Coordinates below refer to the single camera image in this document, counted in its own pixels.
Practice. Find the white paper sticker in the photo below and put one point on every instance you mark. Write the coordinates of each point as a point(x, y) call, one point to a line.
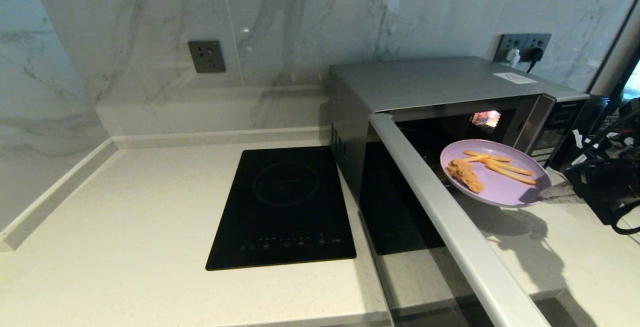
point(514, 78)

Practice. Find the black induction cooktop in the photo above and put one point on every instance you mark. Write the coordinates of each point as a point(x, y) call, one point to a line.
point(285, 207)

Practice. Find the fried chicken piece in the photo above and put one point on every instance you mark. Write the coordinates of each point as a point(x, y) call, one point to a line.
point(466, 174)

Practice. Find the dark window frame post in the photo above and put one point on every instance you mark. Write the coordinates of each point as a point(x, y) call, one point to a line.
point(617, 62)

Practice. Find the french fry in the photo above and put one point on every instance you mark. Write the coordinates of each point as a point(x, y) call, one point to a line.
point(487, 156)
point(515, 176)
point(510, 167)

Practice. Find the grey cabinet door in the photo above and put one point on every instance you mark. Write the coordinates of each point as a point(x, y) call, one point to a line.
point(550, 317)

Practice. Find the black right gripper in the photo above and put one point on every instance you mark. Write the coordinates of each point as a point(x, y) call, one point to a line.
point(605, 184)

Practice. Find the black power plug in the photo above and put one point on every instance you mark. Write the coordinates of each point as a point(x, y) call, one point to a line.
point(535, 55)

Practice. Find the white tissue piece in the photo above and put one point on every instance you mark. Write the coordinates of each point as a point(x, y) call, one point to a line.
point(576, 139)

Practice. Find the white power plug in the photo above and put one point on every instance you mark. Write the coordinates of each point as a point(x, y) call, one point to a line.
point(512, 58)

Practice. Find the lilac plate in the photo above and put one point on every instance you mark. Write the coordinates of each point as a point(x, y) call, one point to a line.
point(500, 189)

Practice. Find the dark grey wall socket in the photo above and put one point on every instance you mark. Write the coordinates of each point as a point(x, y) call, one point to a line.
point(207, 57)
point(543, 41)
point(503, 43)

